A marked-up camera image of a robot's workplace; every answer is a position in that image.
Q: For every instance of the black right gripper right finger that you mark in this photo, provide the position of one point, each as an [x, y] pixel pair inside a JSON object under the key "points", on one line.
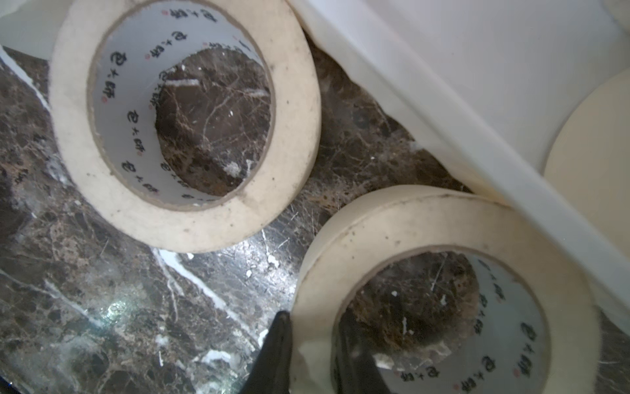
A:
{"points": [[354, 370]]}

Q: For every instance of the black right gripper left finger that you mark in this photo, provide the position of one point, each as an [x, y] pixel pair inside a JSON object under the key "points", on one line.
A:
{"points": [[271, 371]]}

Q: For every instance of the cream masking tape roll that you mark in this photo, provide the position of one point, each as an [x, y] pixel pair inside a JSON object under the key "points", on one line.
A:
{"points": [[589, 161], [450, 293], [188, 125]]}

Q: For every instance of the white plastic storage box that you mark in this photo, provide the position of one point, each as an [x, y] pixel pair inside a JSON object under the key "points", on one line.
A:
{"points": [[486, 87]]}

